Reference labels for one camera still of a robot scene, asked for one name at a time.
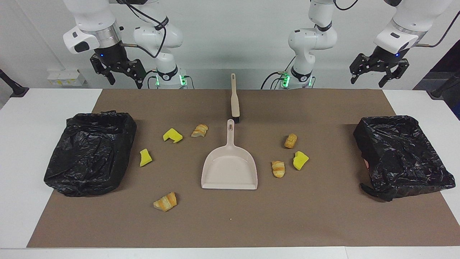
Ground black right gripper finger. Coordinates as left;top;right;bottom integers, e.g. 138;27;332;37
126;59;146;89
90;54;116;86

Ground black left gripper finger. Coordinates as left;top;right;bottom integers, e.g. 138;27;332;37
378;59;410;88
350;53;371;85

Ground beige hand brush black bristles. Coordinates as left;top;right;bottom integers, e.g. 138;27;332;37
230;73;240;124

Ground beige plastic dustpan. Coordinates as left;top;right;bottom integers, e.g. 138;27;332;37
201;119;258;190

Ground black bag-lined bin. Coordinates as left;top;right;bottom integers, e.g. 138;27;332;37
353;115;456;202
44;111;137;197

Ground black stand foot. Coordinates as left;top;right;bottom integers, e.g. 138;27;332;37
428;70;460;100
0;69;29;98

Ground notched yellow sponge piece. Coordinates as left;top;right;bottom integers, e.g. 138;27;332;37
163;128;183;144

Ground large croissant piece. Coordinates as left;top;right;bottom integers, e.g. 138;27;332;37
153;192;178;212

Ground brown paper table mat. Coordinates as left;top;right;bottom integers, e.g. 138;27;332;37
27;89;460;248

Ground black right base cable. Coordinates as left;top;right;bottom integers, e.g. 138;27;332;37
147;70;194;89

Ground black base cable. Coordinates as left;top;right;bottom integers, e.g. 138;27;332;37
261;56;297;90
147;70;194;89

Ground white wall socket box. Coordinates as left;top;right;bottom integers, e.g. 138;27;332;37
47;69;87;86

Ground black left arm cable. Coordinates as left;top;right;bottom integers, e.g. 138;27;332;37
417;11;460;48

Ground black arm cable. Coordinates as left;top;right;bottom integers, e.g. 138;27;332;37
417;11;460;48
116;0;169;59

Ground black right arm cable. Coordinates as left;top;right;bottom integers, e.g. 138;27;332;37
116;0;169;59

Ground black left base cable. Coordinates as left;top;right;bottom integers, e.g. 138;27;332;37
261;56;297;90

